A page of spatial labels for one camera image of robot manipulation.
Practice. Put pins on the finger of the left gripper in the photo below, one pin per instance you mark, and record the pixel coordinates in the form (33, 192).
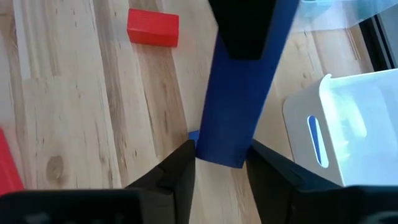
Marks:
(242, 28)

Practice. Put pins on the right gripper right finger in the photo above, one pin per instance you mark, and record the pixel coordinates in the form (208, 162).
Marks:
(270, 193)

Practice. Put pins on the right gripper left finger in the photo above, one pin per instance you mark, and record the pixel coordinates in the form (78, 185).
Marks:
(174, 193)

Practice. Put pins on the long red block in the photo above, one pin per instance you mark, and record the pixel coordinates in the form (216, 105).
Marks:
(7, 168)

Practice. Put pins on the white plastic bin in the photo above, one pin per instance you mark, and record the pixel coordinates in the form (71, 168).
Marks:
(357, 140)

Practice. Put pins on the clear plastic bin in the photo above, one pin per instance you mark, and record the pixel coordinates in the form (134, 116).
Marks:
(351, 18)

